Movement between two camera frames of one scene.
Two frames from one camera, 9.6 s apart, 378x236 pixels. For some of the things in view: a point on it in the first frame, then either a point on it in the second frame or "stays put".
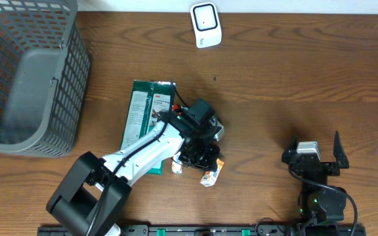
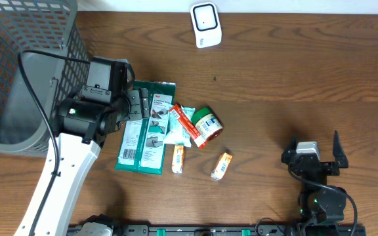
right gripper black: [332, 168] stays put
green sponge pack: [149, 99] stays put
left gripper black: [210, 163] to [142, 104]
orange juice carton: [176, 168] stays put
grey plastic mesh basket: [34, 76] stays put
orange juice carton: [210, 177] to [221, 166]
